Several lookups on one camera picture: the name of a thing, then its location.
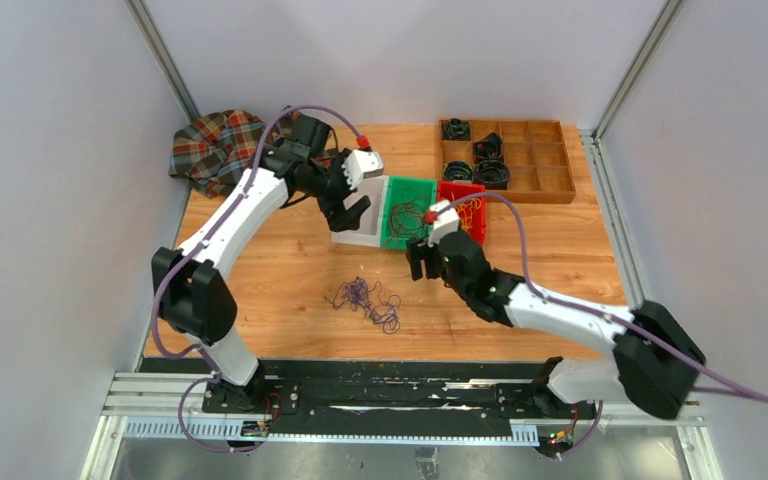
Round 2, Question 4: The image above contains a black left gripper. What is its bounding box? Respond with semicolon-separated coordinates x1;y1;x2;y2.
301;150;372;232

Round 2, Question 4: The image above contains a red wire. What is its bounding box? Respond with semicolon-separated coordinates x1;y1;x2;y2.
389;188;433;243

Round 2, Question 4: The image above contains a yellow wire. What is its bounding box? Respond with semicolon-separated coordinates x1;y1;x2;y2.
446;198;485;234

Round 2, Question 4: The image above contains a coloured wire bundle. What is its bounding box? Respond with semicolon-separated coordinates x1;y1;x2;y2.
322;275;404;337

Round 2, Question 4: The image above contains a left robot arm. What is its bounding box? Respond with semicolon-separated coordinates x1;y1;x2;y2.
151;116;384;413

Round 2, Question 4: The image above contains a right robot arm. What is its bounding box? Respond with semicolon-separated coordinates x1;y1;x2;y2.
406;231;706;420

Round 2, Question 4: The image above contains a white plastic bin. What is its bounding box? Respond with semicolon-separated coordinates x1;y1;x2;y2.
331;175;390;248

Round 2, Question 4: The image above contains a green plastic bin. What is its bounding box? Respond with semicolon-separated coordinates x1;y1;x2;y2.
380;176;438;250

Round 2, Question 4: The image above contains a red plastic bin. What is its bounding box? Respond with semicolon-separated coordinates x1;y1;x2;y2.
437;181;487;246

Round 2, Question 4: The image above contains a plaid flannel shirt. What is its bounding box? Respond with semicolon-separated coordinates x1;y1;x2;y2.
168;109;331;197

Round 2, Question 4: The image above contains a wooden compartment tray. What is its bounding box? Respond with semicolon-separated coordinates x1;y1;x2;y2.
435;117;576;204

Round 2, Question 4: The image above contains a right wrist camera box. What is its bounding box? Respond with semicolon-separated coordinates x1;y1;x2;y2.
425;200;461;246

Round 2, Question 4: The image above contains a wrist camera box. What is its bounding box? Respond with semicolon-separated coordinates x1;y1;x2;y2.
425;200;461;246
342;150;384;191

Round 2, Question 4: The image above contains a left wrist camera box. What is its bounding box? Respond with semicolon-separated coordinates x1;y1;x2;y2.
342;150;384;191

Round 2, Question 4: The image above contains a black coiled cable lower-left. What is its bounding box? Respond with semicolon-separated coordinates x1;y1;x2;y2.
442;160;475;184

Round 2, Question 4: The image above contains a black coiled cable lower-right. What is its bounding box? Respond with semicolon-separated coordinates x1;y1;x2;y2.
473;158;512;192

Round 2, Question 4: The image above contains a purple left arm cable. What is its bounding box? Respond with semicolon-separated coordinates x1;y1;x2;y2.
149;104;371;455

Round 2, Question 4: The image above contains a black coiled cable top-left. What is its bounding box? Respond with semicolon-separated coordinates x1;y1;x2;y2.
440;117;473;142

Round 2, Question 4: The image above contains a black coiled cable middle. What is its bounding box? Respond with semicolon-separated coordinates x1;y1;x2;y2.
471;132;506;164

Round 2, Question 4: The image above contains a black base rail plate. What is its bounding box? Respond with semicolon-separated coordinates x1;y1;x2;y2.
174;359;597;440

